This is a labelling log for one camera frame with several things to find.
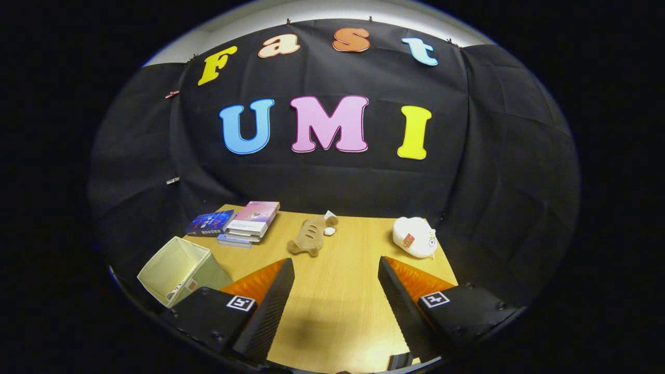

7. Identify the cream fabric storage box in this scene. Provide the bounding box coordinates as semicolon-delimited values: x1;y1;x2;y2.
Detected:
137;236;233;308

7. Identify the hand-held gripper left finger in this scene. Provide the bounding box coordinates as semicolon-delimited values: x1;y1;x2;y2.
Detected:
163;258;296;365

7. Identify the pink cover book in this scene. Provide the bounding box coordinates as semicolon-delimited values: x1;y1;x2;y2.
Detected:
226;201;281;237

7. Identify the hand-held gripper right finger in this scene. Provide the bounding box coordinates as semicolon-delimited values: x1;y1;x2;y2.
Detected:
378;256;521;362

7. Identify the brown plush toy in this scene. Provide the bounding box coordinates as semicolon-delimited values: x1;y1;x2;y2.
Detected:
287;210;339;258

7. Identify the pale blue book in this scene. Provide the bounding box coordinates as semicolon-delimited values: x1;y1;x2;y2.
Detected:
217;235;254;249

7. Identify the dark blue book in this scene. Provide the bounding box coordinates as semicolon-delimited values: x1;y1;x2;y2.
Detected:
185;209;237;237

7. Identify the white plush toy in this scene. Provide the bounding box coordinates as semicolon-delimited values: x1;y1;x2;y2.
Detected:
392;216;438;259

